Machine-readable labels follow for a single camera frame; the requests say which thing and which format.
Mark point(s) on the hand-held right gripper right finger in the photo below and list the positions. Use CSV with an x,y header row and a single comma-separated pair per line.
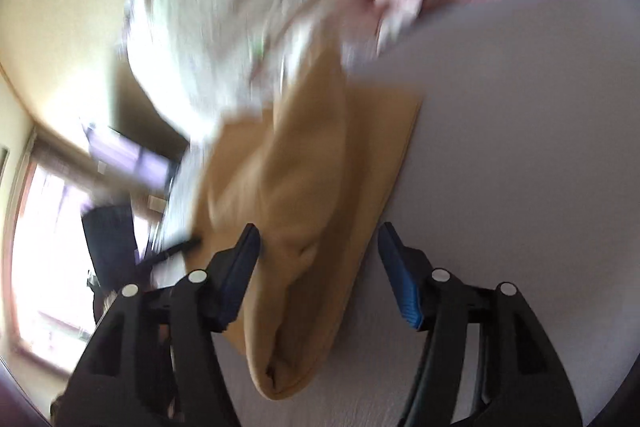
x,y
400,276

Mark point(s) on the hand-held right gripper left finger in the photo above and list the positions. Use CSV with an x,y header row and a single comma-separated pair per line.
x,y
239,276

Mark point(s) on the window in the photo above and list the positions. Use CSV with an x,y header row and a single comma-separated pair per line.
x,y
47,257

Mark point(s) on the white printed garment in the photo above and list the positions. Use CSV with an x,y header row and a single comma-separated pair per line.
x,y
225,27

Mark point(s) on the tan garment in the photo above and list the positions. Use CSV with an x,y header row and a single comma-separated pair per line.
x,y
300,187

